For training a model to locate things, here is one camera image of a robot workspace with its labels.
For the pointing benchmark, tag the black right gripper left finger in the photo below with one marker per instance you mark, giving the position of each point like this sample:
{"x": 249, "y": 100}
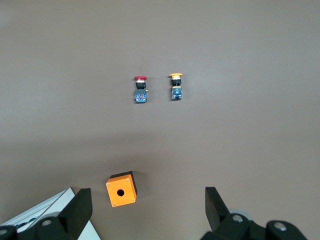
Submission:
{"x": 72, "y": 215}

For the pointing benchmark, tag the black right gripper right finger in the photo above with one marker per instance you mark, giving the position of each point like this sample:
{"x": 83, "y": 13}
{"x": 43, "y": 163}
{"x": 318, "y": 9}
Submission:
{"x": 220, "y": 220}

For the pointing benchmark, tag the yellow mushroom push button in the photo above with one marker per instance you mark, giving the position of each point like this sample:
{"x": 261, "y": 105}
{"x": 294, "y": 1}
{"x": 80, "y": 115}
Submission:
{"x": 176, "y": 93}

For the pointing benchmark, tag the red mushroom push button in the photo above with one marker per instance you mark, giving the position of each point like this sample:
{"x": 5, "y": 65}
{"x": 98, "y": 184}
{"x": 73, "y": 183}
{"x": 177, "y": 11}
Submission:
{"x": 140, "y": 96}

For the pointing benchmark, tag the orange button enclosure box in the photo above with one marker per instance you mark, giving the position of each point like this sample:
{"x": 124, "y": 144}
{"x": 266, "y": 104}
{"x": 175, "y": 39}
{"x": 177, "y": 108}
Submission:
{"x": 126, "y": 185}

